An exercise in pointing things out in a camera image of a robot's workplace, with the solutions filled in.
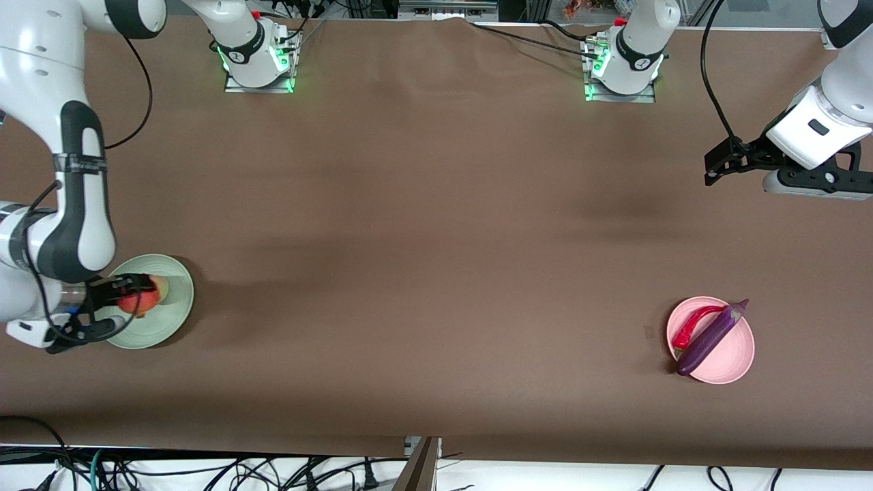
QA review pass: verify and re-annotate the red pomegranate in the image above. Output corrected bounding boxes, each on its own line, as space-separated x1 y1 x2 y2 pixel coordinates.
115 278 162 319

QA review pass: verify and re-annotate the red chili pepper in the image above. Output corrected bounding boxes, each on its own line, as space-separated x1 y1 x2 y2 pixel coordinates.
672 305 727 352

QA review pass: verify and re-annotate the purple eggplant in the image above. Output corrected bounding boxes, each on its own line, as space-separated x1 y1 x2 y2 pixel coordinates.
676 298 750 376

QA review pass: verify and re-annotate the green plate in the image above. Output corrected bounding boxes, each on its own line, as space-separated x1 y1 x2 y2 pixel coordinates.
102 254 195 350

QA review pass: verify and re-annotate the pink plate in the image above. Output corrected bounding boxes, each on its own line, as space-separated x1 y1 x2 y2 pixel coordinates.
666 296 756 385

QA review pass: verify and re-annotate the orange background object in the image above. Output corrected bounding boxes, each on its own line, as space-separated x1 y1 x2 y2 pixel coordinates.
563 0 632 20

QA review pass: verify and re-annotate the brown table covering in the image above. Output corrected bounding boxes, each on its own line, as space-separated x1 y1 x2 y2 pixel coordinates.
0 12 873 471

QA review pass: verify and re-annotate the brown support beam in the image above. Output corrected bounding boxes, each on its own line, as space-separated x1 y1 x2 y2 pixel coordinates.
392 436 443 491

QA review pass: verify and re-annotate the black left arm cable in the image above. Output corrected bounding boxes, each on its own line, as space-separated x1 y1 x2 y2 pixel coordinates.
701 0 744 140

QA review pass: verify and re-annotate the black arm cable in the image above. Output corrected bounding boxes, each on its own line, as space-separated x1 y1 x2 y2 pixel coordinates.
701 0 744 140
102 34 154 149

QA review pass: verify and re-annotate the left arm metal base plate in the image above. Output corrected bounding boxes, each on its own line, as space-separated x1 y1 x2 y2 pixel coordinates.
584 38 657 104

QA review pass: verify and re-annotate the black looped cable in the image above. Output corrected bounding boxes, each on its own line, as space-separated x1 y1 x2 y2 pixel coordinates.
0 415 76 491

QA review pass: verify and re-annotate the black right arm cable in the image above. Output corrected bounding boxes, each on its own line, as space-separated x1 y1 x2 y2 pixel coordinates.
102 34 154 149

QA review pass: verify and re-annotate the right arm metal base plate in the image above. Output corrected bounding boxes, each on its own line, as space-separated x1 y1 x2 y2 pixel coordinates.
224 27 297 93

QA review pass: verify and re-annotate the black cable on table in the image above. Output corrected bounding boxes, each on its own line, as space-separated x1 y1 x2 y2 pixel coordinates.
471 19 601 61

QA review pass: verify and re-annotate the black cable tangle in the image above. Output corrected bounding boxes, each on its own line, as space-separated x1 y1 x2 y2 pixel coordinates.
102 453 410 491

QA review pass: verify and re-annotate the aluminium frame bar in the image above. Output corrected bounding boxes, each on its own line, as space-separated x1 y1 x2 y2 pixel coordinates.
398 0 500 20

